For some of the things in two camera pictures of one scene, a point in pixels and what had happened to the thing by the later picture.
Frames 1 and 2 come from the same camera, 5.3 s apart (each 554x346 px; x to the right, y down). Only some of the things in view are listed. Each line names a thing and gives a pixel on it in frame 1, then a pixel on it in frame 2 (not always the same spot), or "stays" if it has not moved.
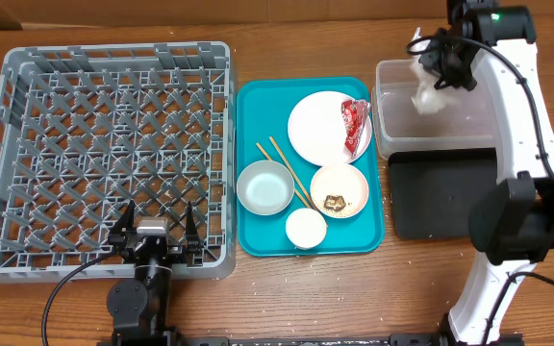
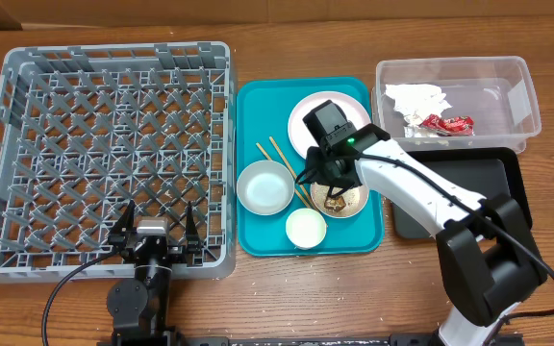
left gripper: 179,254 stays
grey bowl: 265,187 stays
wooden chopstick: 295,190 stays
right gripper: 443,60 to 333,193
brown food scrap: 335,202 stays
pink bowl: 339,190 stays
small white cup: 306,229 stays
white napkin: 427,98 to 415,102
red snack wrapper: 354,113 to 460,126
